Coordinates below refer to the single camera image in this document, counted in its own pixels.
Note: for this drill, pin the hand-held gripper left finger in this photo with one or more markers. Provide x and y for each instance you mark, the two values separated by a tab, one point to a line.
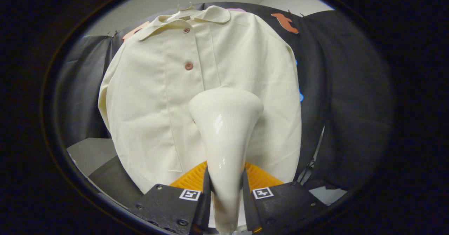
205	201

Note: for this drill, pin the white garment steamer head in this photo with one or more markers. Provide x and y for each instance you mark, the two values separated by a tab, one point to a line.
224	129

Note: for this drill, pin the black backdrop cloth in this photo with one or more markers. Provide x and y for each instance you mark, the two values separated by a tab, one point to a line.
350	98

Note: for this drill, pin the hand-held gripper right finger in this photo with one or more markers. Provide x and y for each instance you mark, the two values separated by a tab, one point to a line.
247	201

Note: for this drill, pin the cream button-up shirt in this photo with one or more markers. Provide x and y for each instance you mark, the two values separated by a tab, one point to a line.
151	98

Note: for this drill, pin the white plastic hanger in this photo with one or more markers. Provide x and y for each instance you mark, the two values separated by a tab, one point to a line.
185	7

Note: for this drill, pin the thin grey steamer pole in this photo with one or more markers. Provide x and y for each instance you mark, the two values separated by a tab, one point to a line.
314	154

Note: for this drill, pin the grey curved cabinet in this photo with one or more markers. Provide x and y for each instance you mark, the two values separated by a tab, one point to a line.
91	154

